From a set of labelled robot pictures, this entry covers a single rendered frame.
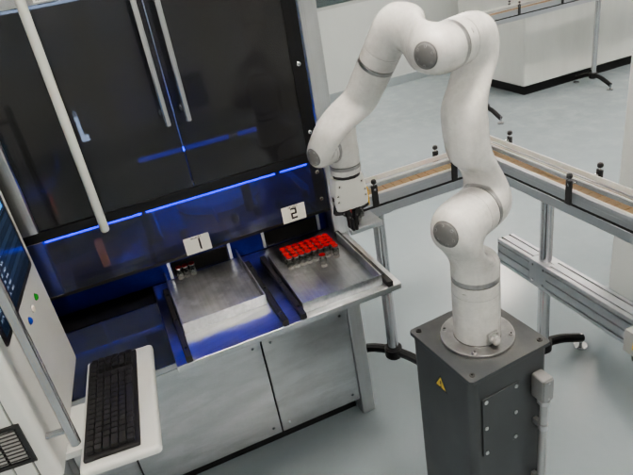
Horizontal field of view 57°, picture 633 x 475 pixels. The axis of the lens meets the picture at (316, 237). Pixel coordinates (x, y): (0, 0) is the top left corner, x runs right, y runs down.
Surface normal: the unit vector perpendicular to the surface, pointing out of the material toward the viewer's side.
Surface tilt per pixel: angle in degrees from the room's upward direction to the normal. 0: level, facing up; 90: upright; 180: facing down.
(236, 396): 90
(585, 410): 0
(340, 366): 90
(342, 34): 90
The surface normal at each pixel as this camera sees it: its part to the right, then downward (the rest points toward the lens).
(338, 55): 0.38, 0.39
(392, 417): -0.15, -0.87
